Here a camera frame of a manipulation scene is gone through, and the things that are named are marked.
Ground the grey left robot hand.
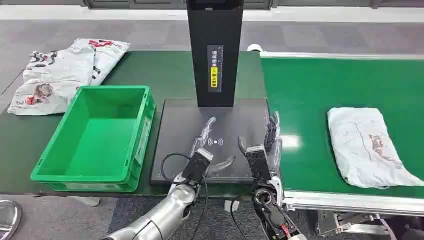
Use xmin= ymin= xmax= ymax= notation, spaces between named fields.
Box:
xmin=181 ymin=116 xmax=237 ymax=185

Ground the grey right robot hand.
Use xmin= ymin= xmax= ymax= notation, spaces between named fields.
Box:
xmin=237 ymin=110 xmax=283 ymax=182

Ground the white table foot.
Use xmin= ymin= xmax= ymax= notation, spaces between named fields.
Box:
xmin=224 ymin=199 xmax=240 ymax=213

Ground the green conveyor belt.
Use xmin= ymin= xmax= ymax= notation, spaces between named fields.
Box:
xmin=259 ymin=56 xmax=424 ymax=200

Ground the green plastic crate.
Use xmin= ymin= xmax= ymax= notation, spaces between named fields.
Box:
xmin=30 ymin=85 xmax=157 ymax=193

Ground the black and yellow label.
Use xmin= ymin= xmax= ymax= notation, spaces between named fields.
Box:
xmin=207 ymin=44 xmax=224 ymax=93

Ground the black scanner column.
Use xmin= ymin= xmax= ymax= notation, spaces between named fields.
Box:
xmin=186 ymin=0 xmax=245 ymax=108

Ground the grey parcel bag red print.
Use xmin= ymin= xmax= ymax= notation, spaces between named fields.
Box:
xmin=72 ymin=38 xmax=131 ymax=87

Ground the large grey parcel bag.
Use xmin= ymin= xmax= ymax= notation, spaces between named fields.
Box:
xmin=7 ymin=44 xmax=97 ymax=116

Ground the chrome curved bar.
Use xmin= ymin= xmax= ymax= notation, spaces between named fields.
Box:
xmin=0 ymin=200 xmax=22 ymax=240

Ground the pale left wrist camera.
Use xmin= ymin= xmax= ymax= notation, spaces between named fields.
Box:
xmin=172 ymin=172 xmax=187 ymax=186

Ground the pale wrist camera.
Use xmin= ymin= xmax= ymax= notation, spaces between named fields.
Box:
xmin=172 ymin=172 xmax=187 ymax=186
xmin=269 ymin=172 xmax=285 ymax=208

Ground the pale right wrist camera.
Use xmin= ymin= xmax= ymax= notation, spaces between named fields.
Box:
xmin=269 ymin=172 xmax=285 ymax=208

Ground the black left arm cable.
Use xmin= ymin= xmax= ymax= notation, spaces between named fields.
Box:
xmin=160 ymin=152 xmax=210 ymax=240

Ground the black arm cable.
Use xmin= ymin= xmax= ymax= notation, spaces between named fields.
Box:
xmin=229 ymin=197 xmax=257 ymax=240
xmin=160 ymin=152 xmax=210 ymax=240

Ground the black scanner base plate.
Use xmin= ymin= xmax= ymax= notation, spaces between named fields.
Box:
xmin=149 ymin=98 xmax=271 ymax=185

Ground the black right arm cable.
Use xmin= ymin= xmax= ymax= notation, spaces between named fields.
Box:
xmin=229 ymin=197 xmax=257 ymax=240

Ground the silver conveyor frame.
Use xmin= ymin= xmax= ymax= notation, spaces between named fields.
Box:
xmin=259 ymin=51 xmax=424 ymax=237

